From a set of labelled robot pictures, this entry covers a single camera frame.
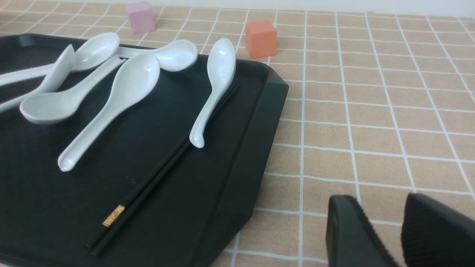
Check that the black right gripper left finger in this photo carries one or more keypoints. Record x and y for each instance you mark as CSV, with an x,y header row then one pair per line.
x,y
351,240

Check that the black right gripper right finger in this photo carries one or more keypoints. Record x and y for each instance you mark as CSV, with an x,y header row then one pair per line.
x,y
435,235

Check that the black chopstick gold band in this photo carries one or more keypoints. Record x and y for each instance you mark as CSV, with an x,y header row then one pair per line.
x,y
132,202

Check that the black chopstick plain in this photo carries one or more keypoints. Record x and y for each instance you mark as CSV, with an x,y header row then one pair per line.
x,y
192,215

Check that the black plastic tray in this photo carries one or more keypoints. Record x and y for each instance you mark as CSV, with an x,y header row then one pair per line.
x,y
48,216

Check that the orange cube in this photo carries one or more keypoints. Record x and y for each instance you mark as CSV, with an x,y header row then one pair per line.
x,y
261,39

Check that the white ceramic spoon rightmost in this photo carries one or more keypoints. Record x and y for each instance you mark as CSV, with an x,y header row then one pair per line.
x,y
221,67

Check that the white ceramic spoon horizontal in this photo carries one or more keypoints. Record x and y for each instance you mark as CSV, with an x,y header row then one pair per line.
x,y
175,56

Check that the white ceramic spoon long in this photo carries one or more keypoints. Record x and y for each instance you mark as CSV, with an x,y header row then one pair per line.
x,y
134,80

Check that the pink cube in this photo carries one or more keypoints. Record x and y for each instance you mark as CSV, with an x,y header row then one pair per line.
x,y
141,17

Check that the white ceramic spoon top-left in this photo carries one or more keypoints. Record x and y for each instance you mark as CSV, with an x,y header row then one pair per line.
x,y
91,54

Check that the white ceramic spoon inverted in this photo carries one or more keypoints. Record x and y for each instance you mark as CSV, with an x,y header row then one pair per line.
x,y
51,108

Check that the white ceramic spoon left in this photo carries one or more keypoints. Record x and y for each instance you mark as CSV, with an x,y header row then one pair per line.
x,y
53,80

